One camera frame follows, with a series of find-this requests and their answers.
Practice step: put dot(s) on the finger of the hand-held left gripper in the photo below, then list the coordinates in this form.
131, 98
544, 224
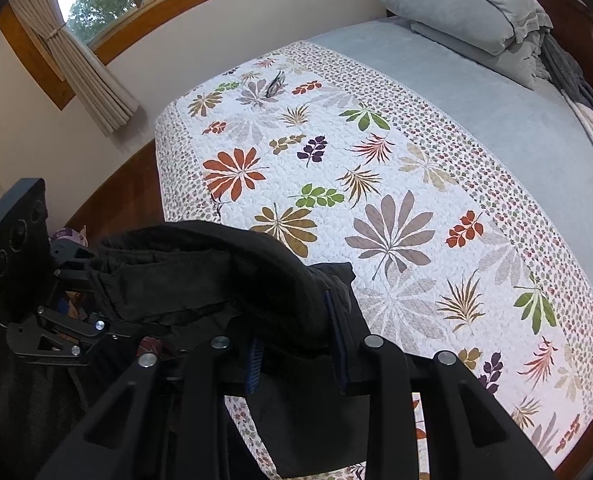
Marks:
51, 332
69, 256

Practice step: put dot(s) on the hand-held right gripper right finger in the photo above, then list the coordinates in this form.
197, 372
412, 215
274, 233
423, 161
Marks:
339, 355

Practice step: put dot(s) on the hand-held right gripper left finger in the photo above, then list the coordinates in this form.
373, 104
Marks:
254, 367

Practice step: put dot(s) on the black pants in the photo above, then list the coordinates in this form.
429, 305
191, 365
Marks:
226, 270

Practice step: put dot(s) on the wooden bed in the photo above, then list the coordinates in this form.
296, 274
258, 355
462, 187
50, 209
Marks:
126, 190

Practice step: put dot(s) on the tied beige curtain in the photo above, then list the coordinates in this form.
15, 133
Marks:
91, 80

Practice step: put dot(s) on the floral quilt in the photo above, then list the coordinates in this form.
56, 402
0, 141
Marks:
401, 185

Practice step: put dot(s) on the eyeglasses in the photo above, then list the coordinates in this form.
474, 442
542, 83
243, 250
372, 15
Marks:
275, 85

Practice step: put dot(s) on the grey bedsheet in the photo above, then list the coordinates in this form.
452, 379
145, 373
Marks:
476, 110

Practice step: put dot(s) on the grey pillow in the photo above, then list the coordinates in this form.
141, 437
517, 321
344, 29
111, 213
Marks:
451, 0
476, 50

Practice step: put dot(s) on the dark grey blanket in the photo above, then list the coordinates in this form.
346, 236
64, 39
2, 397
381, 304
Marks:
571, 85

